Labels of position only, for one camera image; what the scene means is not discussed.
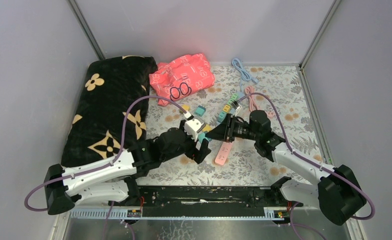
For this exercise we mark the yellow plug cube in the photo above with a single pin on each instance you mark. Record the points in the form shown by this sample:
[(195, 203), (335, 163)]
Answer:
[(207, 128), (227, 108), (185, 108)]

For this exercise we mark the floral table mat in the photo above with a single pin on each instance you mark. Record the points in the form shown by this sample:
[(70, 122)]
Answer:
[(279, 93)]

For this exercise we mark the pink patterned bag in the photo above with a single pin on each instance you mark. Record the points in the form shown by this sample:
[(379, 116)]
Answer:
[(182, 77)]

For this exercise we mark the green plug cube bottom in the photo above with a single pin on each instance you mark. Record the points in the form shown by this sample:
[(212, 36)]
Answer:
[(234, 97)]

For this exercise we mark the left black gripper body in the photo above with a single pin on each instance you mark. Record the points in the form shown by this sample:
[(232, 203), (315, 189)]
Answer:
[(192, 152)]

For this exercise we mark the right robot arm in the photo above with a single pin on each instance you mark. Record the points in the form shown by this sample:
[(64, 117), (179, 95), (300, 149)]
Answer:
[(335, 191)]

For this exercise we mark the pink power strip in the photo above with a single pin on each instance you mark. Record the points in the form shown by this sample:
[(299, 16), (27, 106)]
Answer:
[(226, 147)]

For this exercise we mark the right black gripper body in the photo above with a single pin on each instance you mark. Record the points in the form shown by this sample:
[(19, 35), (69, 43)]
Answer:
[(234, 129)]

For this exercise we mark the teal plug cube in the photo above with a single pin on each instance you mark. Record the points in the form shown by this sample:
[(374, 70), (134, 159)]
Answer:
[(200, 111), (202, 136), (221, 116)]

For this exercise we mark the blue power strip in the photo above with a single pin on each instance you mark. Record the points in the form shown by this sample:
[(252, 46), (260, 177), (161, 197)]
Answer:
[(245, 77)]

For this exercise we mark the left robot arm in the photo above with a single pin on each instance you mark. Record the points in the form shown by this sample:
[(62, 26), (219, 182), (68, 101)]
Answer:
[(114, 179)]

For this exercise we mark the black floral blanket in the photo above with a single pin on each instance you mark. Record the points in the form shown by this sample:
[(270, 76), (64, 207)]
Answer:
[(101, 124)]

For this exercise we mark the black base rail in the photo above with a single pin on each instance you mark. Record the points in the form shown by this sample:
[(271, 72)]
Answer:
[(207, 201)]

